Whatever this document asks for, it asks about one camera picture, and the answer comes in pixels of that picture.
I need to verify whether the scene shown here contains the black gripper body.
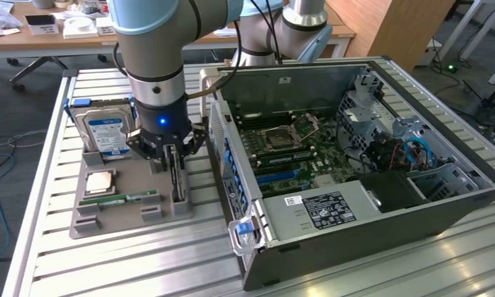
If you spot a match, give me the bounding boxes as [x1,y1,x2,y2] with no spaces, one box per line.
[133,95,193,140]

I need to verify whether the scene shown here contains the black Nvidia graphics card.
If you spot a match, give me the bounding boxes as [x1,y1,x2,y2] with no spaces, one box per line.
[164,144,191,207]

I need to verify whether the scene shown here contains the hard disk in blue carrier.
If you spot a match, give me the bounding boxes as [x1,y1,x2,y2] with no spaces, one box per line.
[63,96,144,161]

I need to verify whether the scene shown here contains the grey parts rack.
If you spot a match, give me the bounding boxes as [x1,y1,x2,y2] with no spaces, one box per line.
[68,145,197,239]

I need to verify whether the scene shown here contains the copper-topped CPU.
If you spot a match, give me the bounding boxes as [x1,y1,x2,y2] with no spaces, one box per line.
[84,171,119,196]

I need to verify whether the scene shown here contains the CPU socket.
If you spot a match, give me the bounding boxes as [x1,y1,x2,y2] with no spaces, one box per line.
[262,125,304,152]

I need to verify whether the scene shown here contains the blue expansion slot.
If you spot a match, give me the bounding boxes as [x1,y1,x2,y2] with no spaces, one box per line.
[255,168,303,186]

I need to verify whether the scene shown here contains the metal socket cover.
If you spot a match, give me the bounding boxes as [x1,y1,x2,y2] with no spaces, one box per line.
[288,113,322,132]

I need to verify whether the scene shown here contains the green motherboard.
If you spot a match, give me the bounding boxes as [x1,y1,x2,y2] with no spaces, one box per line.
[231,105,372,199]

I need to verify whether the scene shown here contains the small white box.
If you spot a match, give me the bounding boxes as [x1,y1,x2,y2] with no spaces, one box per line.
[95,17,119,36]

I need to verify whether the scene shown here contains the stack of white papers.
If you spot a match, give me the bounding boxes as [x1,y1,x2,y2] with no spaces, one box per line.
[213,26,240,38]

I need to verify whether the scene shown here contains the grey wheeled desk foot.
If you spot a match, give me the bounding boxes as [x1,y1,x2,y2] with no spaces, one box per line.
[8,55,69,92]

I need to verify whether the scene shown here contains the grey power supply unit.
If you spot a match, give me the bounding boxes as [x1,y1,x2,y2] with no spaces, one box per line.
[263,180,382,243]

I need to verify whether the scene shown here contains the white tape roll holder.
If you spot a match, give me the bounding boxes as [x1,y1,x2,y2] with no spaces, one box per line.
[61,17,100,40]

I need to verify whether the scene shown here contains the wooden desk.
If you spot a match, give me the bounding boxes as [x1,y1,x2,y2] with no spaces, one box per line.
[0,0,356,67]

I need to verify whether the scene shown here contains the tall metal disk bay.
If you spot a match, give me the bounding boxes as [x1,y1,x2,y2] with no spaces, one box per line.
[338,72,402,146]

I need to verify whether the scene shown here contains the white box with black top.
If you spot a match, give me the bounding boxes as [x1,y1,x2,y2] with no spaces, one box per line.
[24,14,60,36]

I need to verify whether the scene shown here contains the open grey PC case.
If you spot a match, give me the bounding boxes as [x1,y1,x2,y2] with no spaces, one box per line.
[200,60,495,291]

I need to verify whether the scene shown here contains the clear plastic bag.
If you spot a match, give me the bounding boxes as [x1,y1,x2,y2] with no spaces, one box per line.
[0,0,24,30]

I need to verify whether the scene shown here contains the wooden cabinet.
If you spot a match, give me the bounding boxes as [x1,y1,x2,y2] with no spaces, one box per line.
[326,0,458,72]

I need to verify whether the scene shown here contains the low metal disk bay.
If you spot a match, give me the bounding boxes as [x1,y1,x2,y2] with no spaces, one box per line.
[407,163,479,202]

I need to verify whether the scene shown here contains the white table leg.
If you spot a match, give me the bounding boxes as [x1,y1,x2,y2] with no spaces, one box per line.
[432,0,495,62]

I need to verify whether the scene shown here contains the black floor stand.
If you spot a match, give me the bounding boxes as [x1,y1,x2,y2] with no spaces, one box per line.
[464,79,495,137]

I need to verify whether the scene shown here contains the white floor cable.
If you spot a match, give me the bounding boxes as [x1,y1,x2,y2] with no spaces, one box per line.
[0,129,48,149]

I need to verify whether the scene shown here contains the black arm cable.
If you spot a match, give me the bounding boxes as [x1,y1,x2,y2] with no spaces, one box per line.
[233,0,284,67]

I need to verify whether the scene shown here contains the light blue wire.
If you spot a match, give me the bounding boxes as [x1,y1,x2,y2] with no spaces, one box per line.
[404,136,438,171]

